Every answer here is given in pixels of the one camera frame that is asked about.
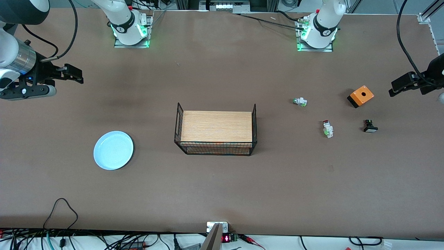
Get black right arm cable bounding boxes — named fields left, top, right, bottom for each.
left=21, top=0, right=78, bottom=63

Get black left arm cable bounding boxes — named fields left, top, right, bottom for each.
left=396, top=0, right=444, bottom=87

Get black cable to arm base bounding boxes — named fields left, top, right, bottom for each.
left=239, top=10, right=307, bottom=30

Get black power adapter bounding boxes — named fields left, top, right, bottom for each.
left=120, top=241, right=147, bottom=250

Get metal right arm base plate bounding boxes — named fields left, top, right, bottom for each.
left=114, top=14, right=153, bottom=48

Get light blue round plate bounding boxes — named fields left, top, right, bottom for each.
left=93, top=131, right=134, bottom=170

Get black looped table cable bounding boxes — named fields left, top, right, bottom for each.
left=43, top=198, right=78, bottom=230

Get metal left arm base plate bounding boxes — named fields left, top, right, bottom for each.
left=296, top=17, right=334, bottom=52

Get white mounting bracket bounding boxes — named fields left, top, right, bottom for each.
left=207, top=222, right=229, bottom=233

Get red clip leads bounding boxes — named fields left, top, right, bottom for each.
left=239, top=234, right=266, bottom=250

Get orange button enclosure box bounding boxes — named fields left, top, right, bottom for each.
left=347, top=85, right=375, bottom=108

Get black coiled cable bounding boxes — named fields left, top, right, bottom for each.
left=349, top=236, right=384, bottom=246

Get black wire rack wooden top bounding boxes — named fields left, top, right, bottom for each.
left=174, top=103, right=258, bottom=156

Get aluminium frame corner profile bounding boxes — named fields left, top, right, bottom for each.
left=417, top=0, right=444, bottom=25

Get teal cable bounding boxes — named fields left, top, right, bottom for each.
left=41, top=231, right=55, bottom=250

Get grey camera mounting post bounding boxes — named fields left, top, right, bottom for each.
left=200, top=223, right=223, bottom=250

